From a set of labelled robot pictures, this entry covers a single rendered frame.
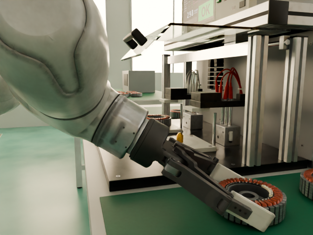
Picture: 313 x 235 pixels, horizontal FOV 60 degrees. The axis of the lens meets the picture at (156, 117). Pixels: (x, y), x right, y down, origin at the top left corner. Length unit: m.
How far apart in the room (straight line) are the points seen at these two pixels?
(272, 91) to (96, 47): 0.64
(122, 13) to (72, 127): 5.25
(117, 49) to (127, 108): 5.10
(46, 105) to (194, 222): 0.28
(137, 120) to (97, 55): 0.17
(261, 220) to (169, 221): 0.13
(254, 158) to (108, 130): 0.37
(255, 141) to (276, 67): 0.25
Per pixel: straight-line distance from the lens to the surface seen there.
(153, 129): 0.41
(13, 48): 0.23
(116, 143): 0.40
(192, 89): 1.04
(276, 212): 0.45
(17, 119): 5.58
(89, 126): 0.40
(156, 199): 0.51
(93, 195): 0.54
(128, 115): 0.40
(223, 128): 0.79
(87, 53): 0.24
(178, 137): 0.76
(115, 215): 0.46
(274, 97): 0.82
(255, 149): 0.65
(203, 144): 0.75
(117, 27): 5.54
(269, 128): 0.84
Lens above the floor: 0.97
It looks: 9 degrees down
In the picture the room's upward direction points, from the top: straight up
